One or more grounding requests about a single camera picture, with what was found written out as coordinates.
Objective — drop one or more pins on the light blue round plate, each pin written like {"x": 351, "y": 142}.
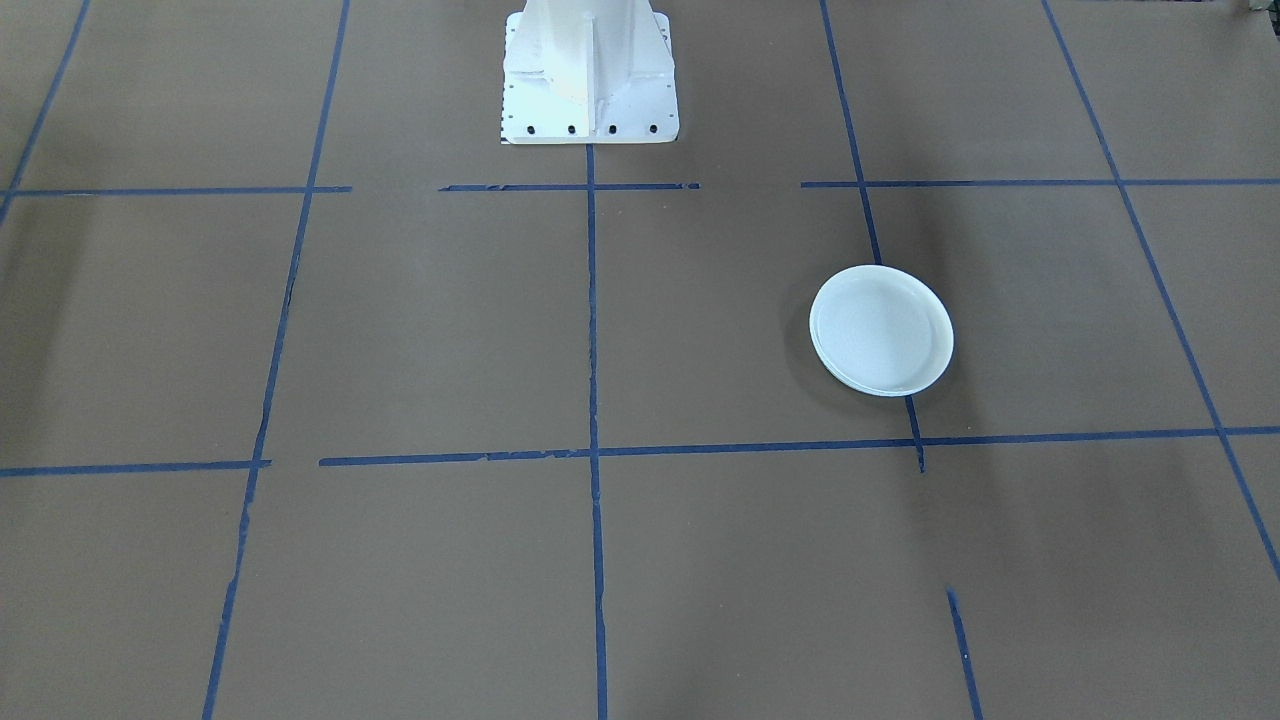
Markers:
{"x": 848, "y": 385}
{"x": 827, "y": 364}

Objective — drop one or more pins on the white pedestal column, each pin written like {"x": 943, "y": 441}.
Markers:
{"x": 590, "y": 70}

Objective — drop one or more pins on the white round plate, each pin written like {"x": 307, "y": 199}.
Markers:
{"x": 885, "y": 325}

